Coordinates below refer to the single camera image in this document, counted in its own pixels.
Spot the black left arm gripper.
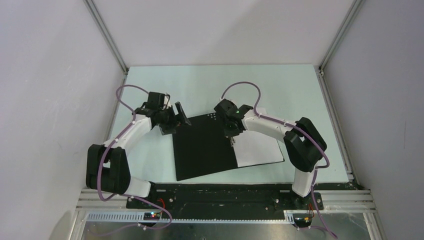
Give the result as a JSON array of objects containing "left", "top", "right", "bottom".
[{"left": 157, "top": 102, "right": 190, "bottom": 136}]

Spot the metal folder clip mechanism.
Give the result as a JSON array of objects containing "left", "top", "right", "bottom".
[{"left": 229, "top": 137, "right": 235, "bottom": 147}]

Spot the black folder with beige cover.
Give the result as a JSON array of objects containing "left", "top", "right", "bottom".
[{"left": 172, "top": 112, "right": 285, "bottom": 181}]

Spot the white paper sheet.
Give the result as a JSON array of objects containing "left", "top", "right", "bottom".
[{"left": 232, "top": 110, "right": 284, "bottom": 168}]

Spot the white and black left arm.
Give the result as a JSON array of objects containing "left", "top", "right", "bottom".
[{"left": 85, "top": 92, "right": 191, "bottom": 208}]

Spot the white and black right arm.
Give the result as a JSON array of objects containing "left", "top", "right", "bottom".
[{"left": 214, "top": 98, "right": 330, "bottom": 209}]

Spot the left controller board with LEDs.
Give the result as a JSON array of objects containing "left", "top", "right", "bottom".
[{"left": 143, "top": 211, "right": 162, "bottom": 222}]

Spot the controller board with leds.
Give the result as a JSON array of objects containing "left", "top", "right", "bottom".
[
  {"left": 293, "top": 215, "right": 313, "bottom": 228},
  {"left": 143, "top": 211, "right": 162, "bottom": 222}
]

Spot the right controller board with LEDs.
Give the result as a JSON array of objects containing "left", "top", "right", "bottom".
[{"left": 293, "top": 215, "right": 313, "bottom": 228}]

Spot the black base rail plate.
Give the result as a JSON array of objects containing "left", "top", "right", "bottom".
[{"left": 146, "top": 183, "right": 324, "bottom": 221}]

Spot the right aluminium frame post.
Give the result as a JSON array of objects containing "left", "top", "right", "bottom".
[{"left": 318, "top": 0, "right": 366, "bottom": 72}]

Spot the aluminium frame post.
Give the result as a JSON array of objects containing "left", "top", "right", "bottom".
[
  {"left": 83, "top": 0, "right": 129, "bottom": 75},
  {"left": 318, "top": 0, "right": 366, "bottom": 72}
]

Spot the left aluminium frame post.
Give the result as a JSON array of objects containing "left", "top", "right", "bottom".
[{"left": 83, "top": 0, "right": 129, "bottom": 75}]

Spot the white slotted cable duct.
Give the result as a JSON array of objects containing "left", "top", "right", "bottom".
[{"left": 86, "top": 211, "right": 294, "bottom": 224}]

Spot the aluminium front profile rail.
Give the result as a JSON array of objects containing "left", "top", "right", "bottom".
[{"left": 76, "top": 188, "right": 377, "bottom": 213}]

